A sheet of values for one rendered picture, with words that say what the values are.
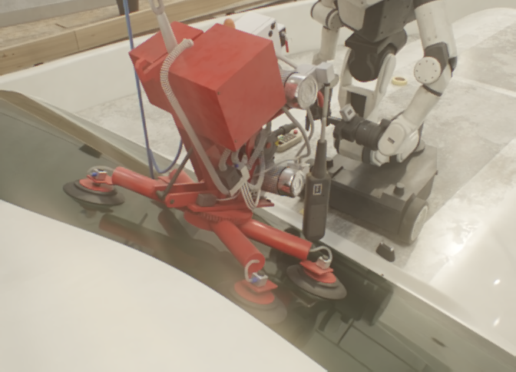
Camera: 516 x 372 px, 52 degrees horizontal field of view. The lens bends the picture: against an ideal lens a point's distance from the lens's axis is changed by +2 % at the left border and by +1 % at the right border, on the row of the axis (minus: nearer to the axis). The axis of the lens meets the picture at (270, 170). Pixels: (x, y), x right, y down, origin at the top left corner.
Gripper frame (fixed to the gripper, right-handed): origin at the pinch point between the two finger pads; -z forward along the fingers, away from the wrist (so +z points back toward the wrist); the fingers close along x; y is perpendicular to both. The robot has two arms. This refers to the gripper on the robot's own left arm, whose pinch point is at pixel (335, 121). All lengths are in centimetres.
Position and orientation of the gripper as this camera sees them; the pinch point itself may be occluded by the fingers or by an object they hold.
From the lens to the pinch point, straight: 181.5
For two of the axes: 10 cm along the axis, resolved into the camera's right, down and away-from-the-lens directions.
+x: 6.4, -6.2, 4.5
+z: 7.5, 3.7, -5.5
